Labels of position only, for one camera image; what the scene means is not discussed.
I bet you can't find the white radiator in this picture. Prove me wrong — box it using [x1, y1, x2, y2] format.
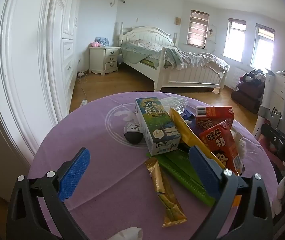
[229, 66, 245, 89]

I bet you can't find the pile of clothes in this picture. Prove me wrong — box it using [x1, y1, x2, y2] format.
[240, 69, 266, 83]

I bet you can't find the blue open box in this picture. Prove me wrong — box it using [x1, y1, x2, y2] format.
[182, 107, 197, 130]

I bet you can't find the blue bag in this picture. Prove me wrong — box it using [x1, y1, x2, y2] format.
[95, 37, 109, 47]

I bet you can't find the green blue milk carton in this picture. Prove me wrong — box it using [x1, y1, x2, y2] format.
[135, 97, 182, 157]

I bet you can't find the white bed frame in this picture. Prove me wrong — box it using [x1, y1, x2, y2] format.
[119, 21, 230, 94]

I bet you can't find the window with striped blind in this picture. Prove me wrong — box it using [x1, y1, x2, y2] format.
[187, 9, 210, 49]

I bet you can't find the floral bedding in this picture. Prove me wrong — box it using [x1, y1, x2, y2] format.
[121, 39, 230, 70]

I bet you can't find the yellow stick packet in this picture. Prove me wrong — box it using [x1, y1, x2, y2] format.
[169, 107, 226, 170]

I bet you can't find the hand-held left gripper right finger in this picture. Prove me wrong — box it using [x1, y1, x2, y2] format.
[188, 145, 274, 240]

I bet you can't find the white fluffy clothing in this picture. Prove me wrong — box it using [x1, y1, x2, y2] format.
[113, 227, 144, 240]

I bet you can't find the white nightstand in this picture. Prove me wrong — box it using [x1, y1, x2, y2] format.
[89, 46, 121, 76]

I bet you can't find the red cartoon milk box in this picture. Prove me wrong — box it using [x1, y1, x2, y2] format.
[198, 120, 245, 175]

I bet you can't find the wall picture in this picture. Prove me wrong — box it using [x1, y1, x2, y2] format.
[206, 25, 216, 42]

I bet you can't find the red drink box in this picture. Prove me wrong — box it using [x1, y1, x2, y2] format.
[195, 106, 235, 137]

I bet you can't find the black white egg-shaped capsule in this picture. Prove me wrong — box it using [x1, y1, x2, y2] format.
[124, 122, 146, 145]

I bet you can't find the white wardrobe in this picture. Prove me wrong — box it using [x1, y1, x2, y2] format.
[0, 0, 80, 160]

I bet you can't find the dark purple armchair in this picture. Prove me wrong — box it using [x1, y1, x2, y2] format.
[231, 79, 265, 114]

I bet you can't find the white cable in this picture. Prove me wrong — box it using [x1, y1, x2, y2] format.
[79, 76, 87, 100]

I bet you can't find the bright window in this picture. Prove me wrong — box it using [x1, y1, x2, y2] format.
[222, 18, 246, 63]
[249, 23, 275, 70]

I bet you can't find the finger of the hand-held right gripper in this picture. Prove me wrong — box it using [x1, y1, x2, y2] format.
[260, 124, 285, 158]

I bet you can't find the gold stick packet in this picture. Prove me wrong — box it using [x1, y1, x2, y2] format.
[144, 157, 187, 228]

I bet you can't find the purple round tablecloth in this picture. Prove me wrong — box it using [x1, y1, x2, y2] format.
[28, 92, 279, 240]

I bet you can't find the white black plush toy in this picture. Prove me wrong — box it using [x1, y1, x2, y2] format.
[232, 130, 248, 159]

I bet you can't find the clear plastic bag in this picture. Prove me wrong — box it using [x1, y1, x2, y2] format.
[161, 97, 188, 114]

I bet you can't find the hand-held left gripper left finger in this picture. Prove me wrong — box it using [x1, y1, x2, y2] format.
[6, 147, 91, 240]

